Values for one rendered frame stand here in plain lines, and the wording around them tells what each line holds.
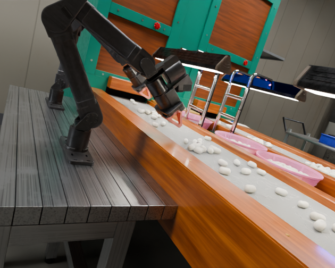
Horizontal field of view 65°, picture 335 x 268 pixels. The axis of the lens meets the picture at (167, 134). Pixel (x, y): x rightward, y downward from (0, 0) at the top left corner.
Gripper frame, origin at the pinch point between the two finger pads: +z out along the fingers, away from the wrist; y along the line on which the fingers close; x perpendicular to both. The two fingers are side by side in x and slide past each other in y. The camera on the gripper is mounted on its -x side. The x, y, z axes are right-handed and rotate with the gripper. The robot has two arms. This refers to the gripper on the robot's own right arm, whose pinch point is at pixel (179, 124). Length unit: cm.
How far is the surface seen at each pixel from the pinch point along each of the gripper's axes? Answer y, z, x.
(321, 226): -49, 11, -1
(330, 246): -54, 10, 2
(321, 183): -21, 53, -34
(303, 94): 11, 42, -70
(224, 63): 11.1, -1.8, -32.4
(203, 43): 89, 18, -73
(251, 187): -33.3, 7.0, 1.9
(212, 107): 83, 62, -55
